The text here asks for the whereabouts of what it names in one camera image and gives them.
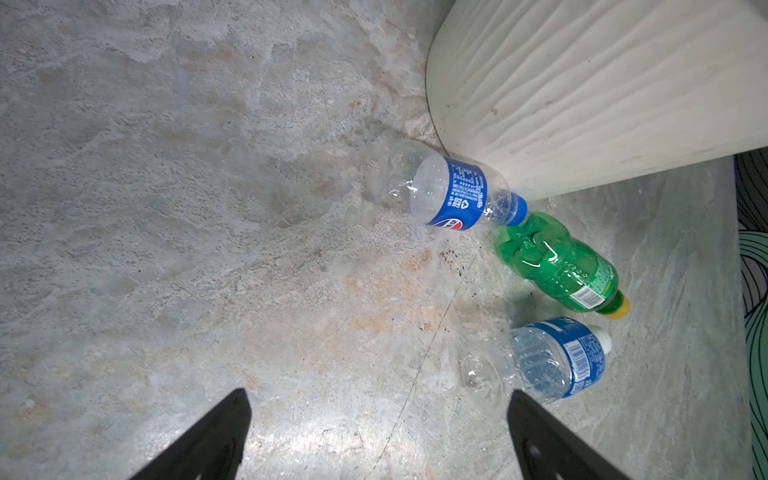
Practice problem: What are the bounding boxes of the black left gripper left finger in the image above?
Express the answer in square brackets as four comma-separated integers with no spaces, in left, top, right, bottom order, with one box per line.
[132,388,252,480]

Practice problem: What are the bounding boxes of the clear bottle blue label top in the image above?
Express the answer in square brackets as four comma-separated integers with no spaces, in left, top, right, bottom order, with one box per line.
[365,140,528,235]

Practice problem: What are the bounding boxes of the clear bottle blue label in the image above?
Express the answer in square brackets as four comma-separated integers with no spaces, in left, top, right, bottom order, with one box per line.
[459,317,613,413]
[365,140,528,235]

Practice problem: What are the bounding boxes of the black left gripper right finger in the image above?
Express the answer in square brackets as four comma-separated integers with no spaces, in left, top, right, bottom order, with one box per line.
[507,390,628,480]

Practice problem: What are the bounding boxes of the cream waste bin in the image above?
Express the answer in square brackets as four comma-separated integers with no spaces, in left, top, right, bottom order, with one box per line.
[426,1,767,200]

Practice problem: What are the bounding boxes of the green bottle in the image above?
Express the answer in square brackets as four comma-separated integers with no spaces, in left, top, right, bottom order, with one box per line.
[492,212,630,319]

